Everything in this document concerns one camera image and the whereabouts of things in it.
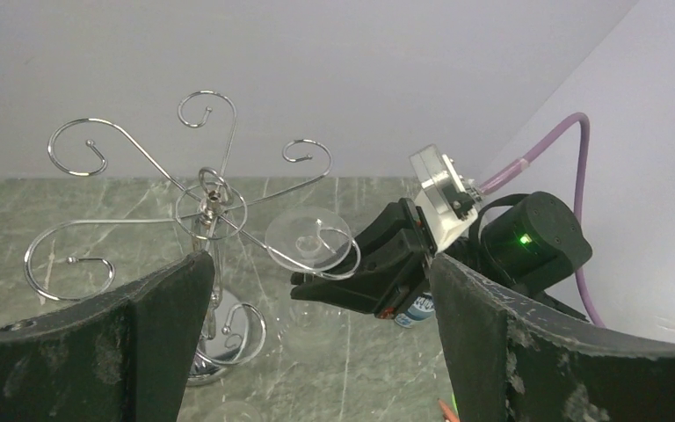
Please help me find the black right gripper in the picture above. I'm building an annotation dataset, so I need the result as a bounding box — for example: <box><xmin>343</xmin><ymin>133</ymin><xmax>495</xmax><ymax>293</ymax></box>
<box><xmin>290</xmin><ymin>198</ymin><xmax>434</xmax><ymax>317</ymax></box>

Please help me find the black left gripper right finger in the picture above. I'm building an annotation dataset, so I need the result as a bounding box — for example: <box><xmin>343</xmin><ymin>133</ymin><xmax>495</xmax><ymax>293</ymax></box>
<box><xmin>430</xmin><ymin>255</ymin><xmax>675</xmax><ymax>421</ymax></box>

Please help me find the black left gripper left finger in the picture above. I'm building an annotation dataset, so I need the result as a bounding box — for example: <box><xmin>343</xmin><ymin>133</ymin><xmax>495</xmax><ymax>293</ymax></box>
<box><xmin>0</xmin><ymin>251</ymin><xmax>215</xmax><ymax>421</ymax></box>

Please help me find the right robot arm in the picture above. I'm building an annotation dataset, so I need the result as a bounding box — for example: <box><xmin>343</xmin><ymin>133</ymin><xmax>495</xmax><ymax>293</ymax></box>
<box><xmin>290</xmin><ymin>192</ymin><xmax>592</xmax><ymax>326</ymax></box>

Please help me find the chrome wine glass rack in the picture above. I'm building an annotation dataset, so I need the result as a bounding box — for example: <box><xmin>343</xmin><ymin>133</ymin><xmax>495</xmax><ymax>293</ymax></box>
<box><xmin>47</xmin><ymin>117</ymin><xmax>361</xmax><ymax>387</ymax></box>

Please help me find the small clear wine glass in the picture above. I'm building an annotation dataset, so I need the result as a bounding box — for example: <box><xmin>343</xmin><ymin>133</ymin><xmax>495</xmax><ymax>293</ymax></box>
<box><xmin>203</xmin><ymin>401</ymin><xmax>265</xmax><ymax>422</ymax></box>

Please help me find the blue white round tin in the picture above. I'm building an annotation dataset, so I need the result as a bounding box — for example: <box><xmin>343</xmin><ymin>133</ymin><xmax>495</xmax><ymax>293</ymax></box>
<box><xmin>394</xmin><ymin>292</ymin><xmax>435</xmax><ymax>329</ymax></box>

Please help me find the red pen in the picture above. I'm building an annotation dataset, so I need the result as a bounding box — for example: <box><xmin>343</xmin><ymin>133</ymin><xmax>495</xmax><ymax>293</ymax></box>
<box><xmin>437</xmin><ymin>399</ymin><xmax>460</xmax><ymax>422</ymax></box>

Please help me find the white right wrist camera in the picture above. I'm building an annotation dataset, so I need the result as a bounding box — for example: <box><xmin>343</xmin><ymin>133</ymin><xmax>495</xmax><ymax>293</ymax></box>
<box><xmin>409</xmin><ymin>144</ymin><xmax>480</xmax><ymax>253</ymax></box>

